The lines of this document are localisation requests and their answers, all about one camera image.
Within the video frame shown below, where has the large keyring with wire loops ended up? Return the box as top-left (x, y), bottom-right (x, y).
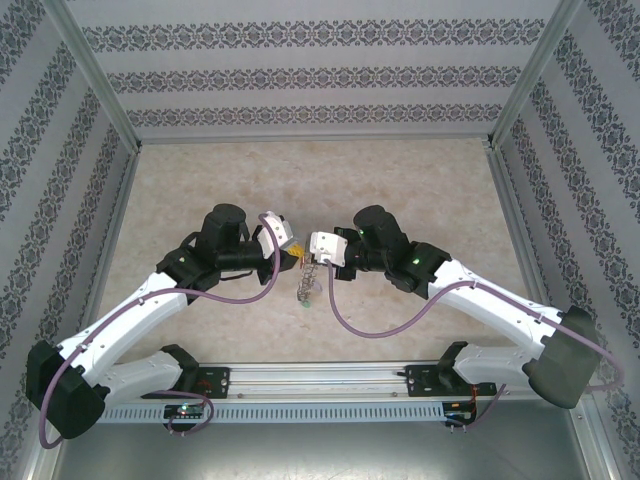
top-left (294, 262), bottom-right (321, 307)

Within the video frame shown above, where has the aluminium frame post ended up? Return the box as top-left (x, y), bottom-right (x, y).
top-left (487, 0), bottom-right (585, 151)
top-left (38, 0), bottom-right (144, 151)

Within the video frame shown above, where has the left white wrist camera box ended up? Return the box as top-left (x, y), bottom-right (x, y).
top-left (257, 212), bottom-right (294, 264)

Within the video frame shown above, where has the aluminium side rail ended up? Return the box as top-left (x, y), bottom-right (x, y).
top-left (67, 147), bottom-right (144, 364)
top-left (487, 144), bottom-right (569, 360)

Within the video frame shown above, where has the aluminium frame bar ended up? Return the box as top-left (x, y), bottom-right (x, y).
top-left (19, 442), bottom-right (61, 480)
top-left (569, 407), bottom-right (619, 480)

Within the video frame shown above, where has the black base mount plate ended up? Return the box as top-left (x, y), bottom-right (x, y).
top-left (405, 363), bottom-right (497, 399)
top-left (192, 366), bottom-right (232, 400)

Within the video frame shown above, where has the grey metal sheet panel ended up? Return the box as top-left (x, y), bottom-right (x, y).
top-left (49, 422), bottom-right (599, 480)

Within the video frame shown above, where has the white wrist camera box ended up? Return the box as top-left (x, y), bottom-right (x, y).
top-left (257, 212), bottom-right (294, 264)
top-left (309, 230), bottom-right (349, 266)

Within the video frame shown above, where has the slotted grey cable duct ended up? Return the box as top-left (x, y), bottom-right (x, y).
top-left (99, 403), bottom-right (446, 424)

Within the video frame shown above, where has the aluminium back rail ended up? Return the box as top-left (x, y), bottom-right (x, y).
top-left (134, 130), bottom-right (496, 147)

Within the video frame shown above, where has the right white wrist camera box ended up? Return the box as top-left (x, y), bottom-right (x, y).
top-left (309, 230), bottom-right (349, 266)

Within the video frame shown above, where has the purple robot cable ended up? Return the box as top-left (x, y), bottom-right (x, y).
top-left (38, 213), bottom-right (281, 450)
top-left (324, 257), bottom-right (626, 434)

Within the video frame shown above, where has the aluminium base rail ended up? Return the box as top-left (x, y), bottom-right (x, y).
top-left (97, 360), bottom-right (586, 401)

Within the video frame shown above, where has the small circuit board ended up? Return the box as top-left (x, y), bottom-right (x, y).
top-left (444, 399), bottom-right (479, 419)
top-left (163, 403), bottom-right (206, 419)

